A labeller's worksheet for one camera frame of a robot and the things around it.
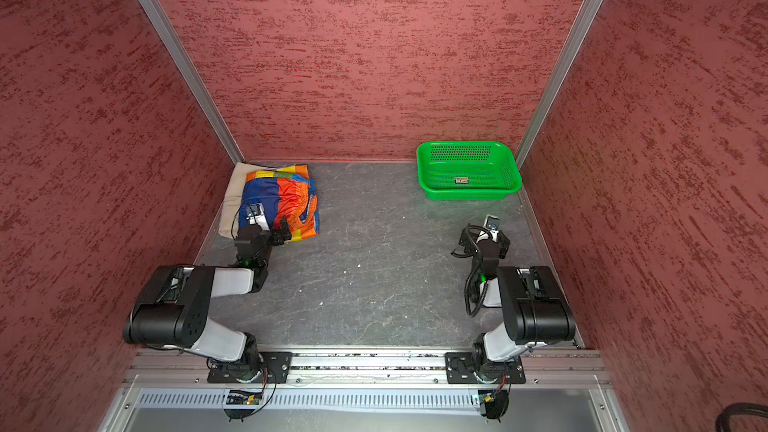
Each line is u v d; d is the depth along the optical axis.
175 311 0.45
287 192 1.02
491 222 0.79
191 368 0.76
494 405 0.71
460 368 0.74
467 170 1.18
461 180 1.15
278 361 0.76
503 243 0.82
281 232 0.86
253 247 0.72
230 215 1.01
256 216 0.79
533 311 0.45
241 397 0.73
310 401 0.77
